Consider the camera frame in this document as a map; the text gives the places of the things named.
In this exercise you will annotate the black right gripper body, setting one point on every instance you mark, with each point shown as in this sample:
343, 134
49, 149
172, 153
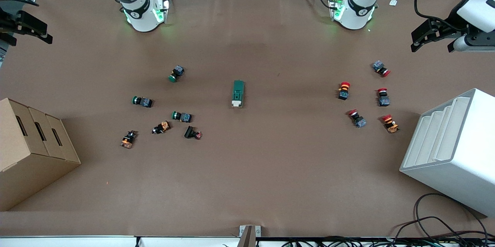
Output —
8, 22

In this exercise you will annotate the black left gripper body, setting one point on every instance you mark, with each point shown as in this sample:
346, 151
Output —
451, 23

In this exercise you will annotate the green load switch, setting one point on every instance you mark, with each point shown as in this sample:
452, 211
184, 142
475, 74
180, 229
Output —
238, 92

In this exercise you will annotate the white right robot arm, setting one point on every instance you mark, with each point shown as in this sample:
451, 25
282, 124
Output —
141, 11

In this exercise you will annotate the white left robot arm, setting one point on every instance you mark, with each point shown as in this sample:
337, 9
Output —
357, 7

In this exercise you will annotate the white paper scrap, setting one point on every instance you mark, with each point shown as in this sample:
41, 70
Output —
393, 2

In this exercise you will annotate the red button with blue block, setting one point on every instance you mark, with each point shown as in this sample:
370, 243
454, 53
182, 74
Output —
357, 118
383, 97
381, 68

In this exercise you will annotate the red button with orange block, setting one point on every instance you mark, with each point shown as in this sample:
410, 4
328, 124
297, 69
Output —
390, 123
343, 90

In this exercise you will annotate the white slotted bin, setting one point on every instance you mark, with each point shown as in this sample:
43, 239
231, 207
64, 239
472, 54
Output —
456, 154

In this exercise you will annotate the brown cardboard box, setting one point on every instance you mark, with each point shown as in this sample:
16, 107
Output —
27, 154

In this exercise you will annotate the green button with blue block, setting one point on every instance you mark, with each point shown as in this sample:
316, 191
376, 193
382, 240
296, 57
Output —
143, 101
182, 116
177, 73

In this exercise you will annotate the black button with orange block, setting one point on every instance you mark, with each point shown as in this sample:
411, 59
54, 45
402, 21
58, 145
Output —
128, 139
161, 127

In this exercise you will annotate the black button with red block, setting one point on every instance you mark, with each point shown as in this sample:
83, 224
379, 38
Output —
192, 133

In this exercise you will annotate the brown table mat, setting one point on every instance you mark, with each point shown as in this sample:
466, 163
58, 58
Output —
270, 162

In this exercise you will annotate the grey metal bracket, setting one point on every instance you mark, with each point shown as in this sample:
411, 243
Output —
249, 235

